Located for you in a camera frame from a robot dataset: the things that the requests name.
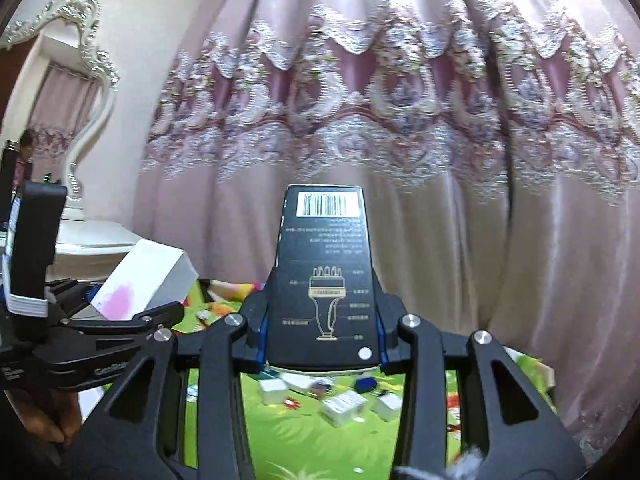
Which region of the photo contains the black box with barcode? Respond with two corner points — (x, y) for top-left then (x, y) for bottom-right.
(272, 185), (384, 374)

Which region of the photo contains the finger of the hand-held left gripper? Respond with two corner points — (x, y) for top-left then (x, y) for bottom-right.
(60, 301), (186, 336)
(45, 280), (104, 312)

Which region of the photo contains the white rounded flat box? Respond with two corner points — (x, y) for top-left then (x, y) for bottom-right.
(259, 377), (292, 406)

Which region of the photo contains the green cartoon printed cloth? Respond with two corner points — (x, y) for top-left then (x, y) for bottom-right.
(172, 277), (557, 480)

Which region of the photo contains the white dressing table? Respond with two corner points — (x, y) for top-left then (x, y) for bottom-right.
(54, 219), (147, 282)

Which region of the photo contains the ornate white mirror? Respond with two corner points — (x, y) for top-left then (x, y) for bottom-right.
(0, 0), (121, 221)

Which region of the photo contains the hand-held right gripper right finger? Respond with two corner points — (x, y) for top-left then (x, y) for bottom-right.
(372, 280), (587, 480)

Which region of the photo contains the person's left hand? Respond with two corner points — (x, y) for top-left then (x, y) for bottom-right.
(7, 389), (84, 444)

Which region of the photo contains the pink embroidered curtain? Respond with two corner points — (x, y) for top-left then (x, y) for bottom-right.
(131, 0), (640, 467)

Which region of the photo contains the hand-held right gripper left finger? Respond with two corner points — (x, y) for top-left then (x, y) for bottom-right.
(65, 266), (275, 480)

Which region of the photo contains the white striped box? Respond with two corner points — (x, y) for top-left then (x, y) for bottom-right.
(375, 395), (402, 422)

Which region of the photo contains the white box with pink mark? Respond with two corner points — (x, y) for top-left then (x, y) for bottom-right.
(90, 239), (199, 322)

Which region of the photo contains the white and blue box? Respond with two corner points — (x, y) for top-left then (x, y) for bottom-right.
(320, 392), (369, 429)

